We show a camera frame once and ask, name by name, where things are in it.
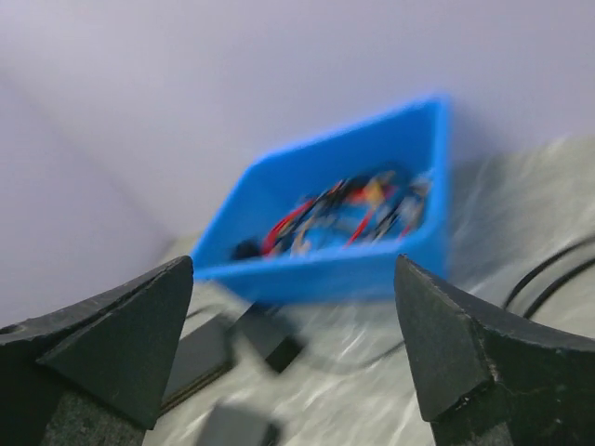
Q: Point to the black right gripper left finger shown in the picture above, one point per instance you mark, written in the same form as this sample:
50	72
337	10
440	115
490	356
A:
95	372

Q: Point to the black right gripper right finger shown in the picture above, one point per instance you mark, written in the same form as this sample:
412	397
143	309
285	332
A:
484	376

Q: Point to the black switch box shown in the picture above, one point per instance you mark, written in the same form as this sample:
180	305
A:
202	357

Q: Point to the black patch cable teal plug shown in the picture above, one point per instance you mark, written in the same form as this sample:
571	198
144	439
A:
545	279

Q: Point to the black power adapter brick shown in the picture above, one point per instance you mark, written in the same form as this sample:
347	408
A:
273	337

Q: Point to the blue plastic bin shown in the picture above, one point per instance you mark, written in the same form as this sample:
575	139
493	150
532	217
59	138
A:
327	219

